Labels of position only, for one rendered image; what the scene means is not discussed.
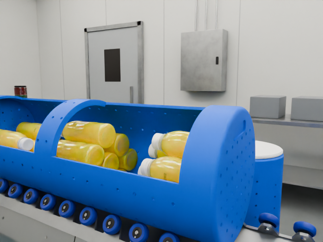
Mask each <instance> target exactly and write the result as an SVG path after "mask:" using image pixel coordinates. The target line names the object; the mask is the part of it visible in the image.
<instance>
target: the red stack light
mask: <svg viewBox="0 0 323 242"><path fill-rule="evenodd" d="M14 95H27V87H14Z"/></svg>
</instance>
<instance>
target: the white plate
mask: <svg viewBox="0 0 323 242"><path fill-rule="evenodd" d="M282 153H283V150H282V148H281V147H279V146H277V145H274V144H271V143H267V142H262V141H255V159H269V158H274V157H278V156H280V155H282Z"/></svg>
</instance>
